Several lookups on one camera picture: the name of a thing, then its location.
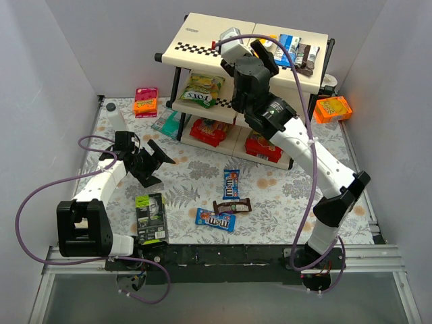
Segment green Fox's candy bag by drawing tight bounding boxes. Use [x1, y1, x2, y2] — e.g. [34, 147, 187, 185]
[180, 73, 225, 109]

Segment red gummy candy bag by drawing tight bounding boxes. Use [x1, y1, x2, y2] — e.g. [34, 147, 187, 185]
[244, 130, 282, 163]

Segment orange candy box right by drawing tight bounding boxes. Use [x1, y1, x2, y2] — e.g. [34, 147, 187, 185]
[314, 96, 353, 124]

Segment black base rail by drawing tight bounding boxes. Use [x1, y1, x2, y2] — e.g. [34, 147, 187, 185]
[105, 243, 345, 291]

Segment cream three-tier shelf rack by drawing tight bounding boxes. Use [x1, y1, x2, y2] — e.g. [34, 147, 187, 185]
[155, 13, 335, 170]

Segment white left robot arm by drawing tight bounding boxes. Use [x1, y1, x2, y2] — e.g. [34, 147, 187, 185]
[57, 131, 175, 257]

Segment blue snack bag on shelf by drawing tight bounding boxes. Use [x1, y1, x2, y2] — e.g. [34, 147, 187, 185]
[273, 34, 301, 68]

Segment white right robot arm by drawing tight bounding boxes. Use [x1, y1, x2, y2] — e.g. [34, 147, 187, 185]
[214, 34, 371, 271]

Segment teal tissue packet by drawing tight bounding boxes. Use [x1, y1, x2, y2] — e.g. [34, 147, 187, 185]
[151, 108, 182, 139]

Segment brown chocolate bar on shelf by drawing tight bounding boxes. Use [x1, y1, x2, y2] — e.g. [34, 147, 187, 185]
[294, 43, 320, 77]

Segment paper cup behind shelf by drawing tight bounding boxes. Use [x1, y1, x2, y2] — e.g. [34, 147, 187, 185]
[320, 74, 338, 97]

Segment black green product box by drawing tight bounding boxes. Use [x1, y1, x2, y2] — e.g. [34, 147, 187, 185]
[135, 193, 168, 245]

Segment pink orange candy box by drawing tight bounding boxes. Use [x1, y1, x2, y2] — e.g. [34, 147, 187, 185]
[133, 88, 159, 118]

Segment blue m&m bag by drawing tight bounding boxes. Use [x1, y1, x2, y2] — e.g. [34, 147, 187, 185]
[223, 169, 240, 200]
[195, 208, 236, 232]

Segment yellow candy wrapper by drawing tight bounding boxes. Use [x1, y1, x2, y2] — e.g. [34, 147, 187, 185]
[260, 34, 277, 50]

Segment brown chocolate bar wrapper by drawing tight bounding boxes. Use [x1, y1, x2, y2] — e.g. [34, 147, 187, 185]
[213, 198, 252, 214]

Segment white bottle black cap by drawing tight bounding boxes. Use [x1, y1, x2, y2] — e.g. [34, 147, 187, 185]
[106, 103, 128, 131]

